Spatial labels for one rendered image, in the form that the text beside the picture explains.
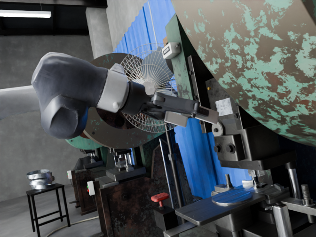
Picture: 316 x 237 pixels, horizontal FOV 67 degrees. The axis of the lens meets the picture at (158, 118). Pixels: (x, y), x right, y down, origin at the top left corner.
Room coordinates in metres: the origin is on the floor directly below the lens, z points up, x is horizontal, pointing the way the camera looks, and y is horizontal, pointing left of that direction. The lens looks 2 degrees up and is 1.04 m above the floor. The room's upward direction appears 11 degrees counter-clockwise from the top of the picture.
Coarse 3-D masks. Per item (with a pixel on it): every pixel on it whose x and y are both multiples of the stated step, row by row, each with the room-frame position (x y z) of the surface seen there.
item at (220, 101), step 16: (208, 80) 0.83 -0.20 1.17; (208, 96) 0.85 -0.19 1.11; (224, 96) 0.77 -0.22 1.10; (224, 112) 0.79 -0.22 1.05; (224, 128) 0.80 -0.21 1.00; (256, 128) 0.73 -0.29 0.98; (224, 144) 0.77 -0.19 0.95; (240, 144) 0.74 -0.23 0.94; (256, 144) 0.73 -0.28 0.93; (272, 144) 0.76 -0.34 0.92; (240, 160) 0.73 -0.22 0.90
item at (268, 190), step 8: (248, 184) 0.87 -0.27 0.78; (256, 184) 0.85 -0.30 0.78; (264, 184) 0.84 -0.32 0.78; (272, 184) 0.82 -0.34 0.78; (256, 192) 0.77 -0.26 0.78; (264, 192) 0.76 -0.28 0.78; (272, 192) 0.74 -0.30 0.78; (280, 192) 0.75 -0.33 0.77; (288, 192) 0.77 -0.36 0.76; (264, 200) 0.75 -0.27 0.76; (272, 200) 0.74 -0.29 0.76; (280, 200) 0.75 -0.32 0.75
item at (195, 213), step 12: (228, 192) 0.81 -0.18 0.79; (240, 192) 0.79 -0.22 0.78; (252, 192) 0.78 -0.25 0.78; (192, 204) 0.78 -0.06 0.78; (204, 204) 0.76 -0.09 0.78; (216, 204) 0.74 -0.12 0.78; (228, 204) 0.71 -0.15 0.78; (240, 204) 0.70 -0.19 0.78; (252, 204) 0.71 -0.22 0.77; (180, 216) 0.72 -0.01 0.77; (192, 216) 0.68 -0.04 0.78; (204, 216) 0.66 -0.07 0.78; (216, 216) 0.65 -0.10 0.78; (228, 216) 0.71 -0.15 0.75; (240, 216) 0.71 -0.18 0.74; (216, 228) 0.78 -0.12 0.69; (228, 228) 0.72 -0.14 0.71; (240, 228) 0.71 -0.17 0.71
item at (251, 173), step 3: (249, 171) 0.82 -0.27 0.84; (252, 171) 0.81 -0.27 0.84; (255, 171) 0.80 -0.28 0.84; (258, 171) 0.79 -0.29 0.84; (261, 171) 0.80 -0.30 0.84; (249, 174) 0.82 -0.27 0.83; (252, 174) 0.81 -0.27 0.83; (255, 174) 0.80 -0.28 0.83; (258, 174) 0.79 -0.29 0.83; (261, 174) 0.80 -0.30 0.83; (264, 174) 0.80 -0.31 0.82
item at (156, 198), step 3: (156, 195) 1.03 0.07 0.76; (159, 195) 1.03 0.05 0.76; (162, 195) 1.02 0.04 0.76; (165, 195) 1.01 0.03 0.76; (168, 195) 1.01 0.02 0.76; (153, 198) 1.00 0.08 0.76; (156, 198) 0.99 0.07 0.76; (159, 198) 0.99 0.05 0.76; (162, 198) 0.99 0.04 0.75; (165, 198) 1.00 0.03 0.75; (156, 201) 0.99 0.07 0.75; (159, 201) 1.02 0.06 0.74; (162, 201) 1.02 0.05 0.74; (162, 204) 1.02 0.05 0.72
